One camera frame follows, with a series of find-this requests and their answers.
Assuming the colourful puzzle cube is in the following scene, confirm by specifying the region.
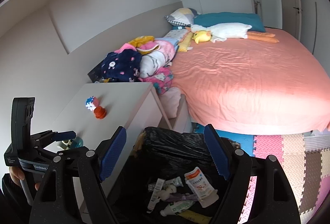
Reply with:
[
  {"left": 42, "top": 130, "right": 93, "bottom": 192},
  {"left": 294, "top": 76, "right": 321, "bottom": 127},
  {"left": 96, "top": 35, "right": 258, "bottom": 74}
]
[{"left": 85, "top": 96, "right": 100, "bottom": 111}]

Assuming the colourful foam floor mat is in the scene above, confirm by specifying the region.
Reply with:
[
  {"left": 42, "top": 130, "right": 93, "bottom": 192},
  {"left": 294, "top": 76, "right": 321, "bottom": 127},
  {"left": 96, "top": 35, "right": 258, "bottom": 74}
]
[{"left": 193, "top": 123, "right": 330, "bottom": 224}]

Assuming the white green milk bottle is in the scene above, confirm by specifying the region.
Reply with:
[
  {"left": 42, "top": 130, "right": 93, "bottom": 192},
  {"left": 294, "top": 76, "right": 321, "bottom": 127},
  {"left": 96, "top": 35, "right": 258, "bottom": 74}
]
[{"left": 160, "top": 201, "right": 195, "bottom": 217}]

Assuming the teal pillow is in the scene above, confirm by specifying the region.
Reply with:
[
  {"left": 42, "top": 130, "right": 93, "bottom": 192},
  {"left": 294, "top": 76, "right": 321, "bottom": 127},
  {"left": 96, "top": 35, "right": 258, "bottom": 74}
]
[{"left": 193, "top": 12, "right": 266, "bottom": 33}]

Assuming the black trash bag bin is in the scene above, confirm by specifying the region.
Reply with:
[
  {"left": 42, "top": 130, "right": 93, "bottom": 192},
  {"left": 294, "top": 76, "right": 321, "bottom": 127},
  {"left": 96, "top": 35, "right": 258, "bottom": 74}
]
[{"left": 108, "top": 125, "right": 256, "bottom": 224}]

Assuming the orange bottle cap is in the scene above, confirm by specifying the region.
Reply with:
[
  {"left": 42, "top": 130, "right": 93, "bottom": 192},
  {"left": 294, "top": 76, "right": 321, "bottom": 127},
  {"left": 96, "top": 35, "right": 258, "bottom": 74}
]
[{"left": 93, "top": 106, "right": 107, "bottom": 119}]

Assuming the white goose plush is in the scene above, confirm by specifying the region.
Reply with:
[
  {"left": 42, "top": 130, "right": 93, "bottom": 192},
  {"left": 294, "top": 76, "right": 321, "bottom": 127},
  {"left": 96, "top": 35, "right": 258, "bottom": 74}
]
[{"left": 186, "top": 23, "right": 279, "bottom": 44}]

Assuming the left black sleeve forearm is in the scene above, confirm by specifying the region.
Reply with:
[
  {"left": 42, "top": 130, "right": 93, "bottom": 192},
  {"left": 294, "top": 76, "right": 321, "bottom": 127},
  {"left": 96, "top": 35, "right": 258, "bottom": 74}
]
[{"left": 0, "top": 173, "right": 32, "bottom": 224}]

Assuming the checkered patchwork pillow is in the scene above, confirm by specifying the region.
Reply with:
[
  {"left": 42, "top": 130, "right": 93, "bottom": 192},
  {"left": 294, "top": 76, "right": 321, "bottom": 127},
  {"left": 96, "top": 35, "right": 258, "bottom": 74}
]
[{"left": 165, "top": 7, "right": 199, "bottom": 27}]

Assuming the pink white clothes pile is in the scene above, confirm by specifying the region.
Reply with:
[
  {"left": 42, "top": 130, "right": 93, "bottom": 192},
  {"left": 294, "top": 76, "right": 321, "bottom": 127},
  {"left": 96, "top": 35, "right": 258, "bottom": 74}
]
[{"left": 115, "top": 36, "right": 178, "bottom": 95}]

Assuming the person's left hand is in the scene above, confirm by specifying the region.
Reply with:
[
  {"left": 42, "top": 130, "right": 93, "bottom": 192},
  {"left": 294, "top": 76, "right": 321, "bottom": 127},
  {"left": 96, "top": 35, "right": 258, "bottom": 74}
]
[{"left": 9, "top": 167, "right": 25, "bottom": 187}]

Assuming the silver foil wrapper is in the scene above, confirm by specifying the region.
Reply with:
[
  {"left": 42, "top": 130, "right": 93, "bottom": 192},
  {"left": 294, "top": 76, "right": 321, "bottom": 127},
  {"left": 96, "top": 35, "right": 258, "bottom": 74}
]
[{"left": 163, "top": 177, "right": 184, "bottom": 189}]

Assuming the clear plastic jar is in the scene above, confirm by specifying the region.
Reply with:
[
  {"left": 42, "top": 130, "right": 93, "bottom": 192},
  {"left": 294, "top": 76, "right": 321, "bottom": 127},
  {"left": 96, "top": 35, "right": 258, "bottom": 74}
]
[{"left": 57, "top": 137, "right": 83, "bottom": 150}]

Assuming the white cardboard box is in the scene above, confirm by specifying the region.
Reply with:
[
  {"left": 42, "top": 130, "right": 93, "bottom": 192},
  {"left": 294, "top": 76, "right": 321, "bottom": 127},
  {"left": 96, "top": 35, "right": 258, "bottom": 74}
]
[{"left": 147, "top": 178, "right": 165, "bottom": 213}]

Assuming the yellow duck plush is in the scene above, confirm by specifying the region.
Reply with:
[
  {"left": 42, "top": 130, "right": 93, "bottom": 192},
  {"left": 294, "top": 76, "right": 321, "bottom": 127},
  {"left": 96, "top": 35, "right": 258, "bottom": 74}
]
[{"left": 192, "top": 30, "right": 211, "bottom": 44}]

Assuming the white tissue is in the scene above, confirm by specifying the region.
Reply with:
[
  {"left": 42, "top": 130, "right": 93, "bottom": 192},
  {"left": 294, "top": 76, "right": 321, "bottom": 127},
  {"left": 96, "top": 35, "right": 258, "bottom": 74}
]
[{"left": 157, "top": 184, "right": 177, "bottom": 201}]

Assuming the pink bed sheet mattress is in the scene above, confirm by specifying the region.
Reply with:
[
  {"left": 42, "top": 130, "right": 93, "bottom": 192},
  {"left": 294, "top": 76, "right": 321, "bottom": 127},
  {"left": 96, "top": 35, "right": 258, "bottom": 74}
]
[{"left": 171, "top": 29, "right": 329, "bottom": 135}]

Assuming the navy bunny blanket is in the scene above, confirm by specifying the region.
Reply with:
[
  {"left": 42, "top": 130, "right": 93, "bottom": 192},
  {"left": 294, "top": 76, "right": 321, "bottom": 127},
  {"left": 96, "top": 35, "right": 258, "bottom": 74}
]
[{"left": 101, "top": 49, "right": 142, "bottom": 82}]

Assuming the yellow snack wrapper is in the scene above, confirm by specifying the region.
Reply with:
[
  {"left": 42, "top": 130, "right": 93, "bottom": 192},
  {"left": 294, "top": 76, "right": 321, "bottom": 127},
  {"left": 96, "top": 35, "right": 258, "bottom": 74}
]
[{"left": 178, "top": 210, "right": 211, "bottom": 224}]

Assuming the black wall socket panel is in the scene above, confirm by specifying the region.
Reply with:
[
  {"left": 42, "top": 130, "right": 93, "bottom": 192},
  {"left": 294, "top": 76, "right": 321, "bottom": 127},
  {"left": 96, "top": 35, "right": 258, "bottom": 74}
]
[{"left": 87, "top": 62, "right": 104, "bottom": 83}]

